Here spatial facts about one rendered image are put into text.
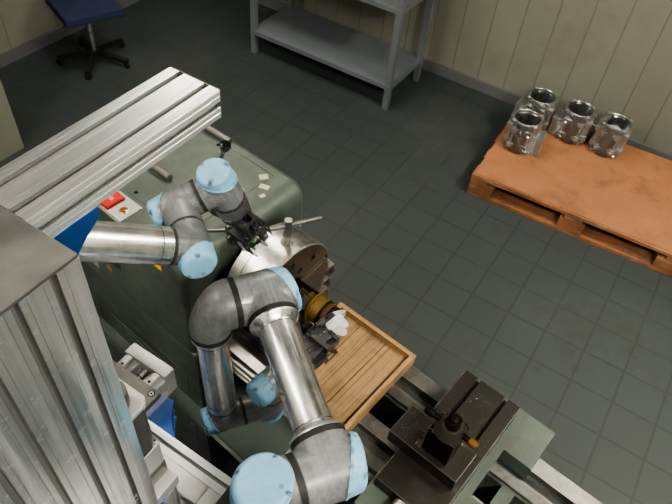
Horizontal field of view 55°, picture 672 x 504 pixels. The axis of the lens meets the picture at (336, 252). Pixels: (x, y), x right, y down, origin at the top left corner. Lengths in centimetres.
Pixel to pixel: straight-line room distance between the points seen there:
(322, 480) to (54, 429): 57
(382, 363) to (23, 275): 142
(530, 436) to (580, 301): 175
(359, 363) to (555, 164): 245
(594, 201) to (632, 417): 129
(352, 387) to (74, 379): 122
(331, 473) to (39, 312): 71
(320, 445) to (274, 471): 10
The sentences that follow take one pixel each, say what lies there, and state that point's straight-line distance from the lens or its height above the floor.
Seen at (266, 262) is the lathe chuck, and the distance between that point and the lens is 174.
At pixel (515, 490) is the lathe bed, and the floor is 85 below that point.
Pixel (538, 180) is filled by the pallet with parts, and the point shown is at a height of 15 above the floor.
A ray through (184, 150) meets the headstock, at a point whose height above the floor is 125.
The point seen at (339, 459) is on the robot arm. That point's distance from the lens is 126.
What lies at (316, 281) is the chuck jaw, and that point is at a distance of 185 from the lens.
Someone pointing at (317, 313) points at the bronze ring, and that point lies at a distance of 178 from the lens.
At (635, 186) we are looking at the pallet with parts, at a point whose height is 15.
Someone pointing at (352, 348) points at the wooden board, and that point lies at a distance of 199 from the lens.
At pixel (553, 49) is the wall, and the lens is 458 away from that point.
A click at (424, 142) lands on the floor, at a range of 426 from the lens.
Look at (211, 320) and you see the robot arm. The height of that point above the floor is 138.
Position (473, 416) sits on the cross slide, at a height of 97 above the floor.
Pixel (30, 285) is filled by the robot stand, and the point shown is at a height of 203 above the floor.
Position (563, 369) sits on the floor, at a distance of 327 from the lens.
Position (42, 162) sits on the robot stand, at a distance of 81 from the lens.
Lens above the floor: 252
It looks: 47 degrees down
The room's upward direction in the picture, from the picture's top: 6 degrees clockwise
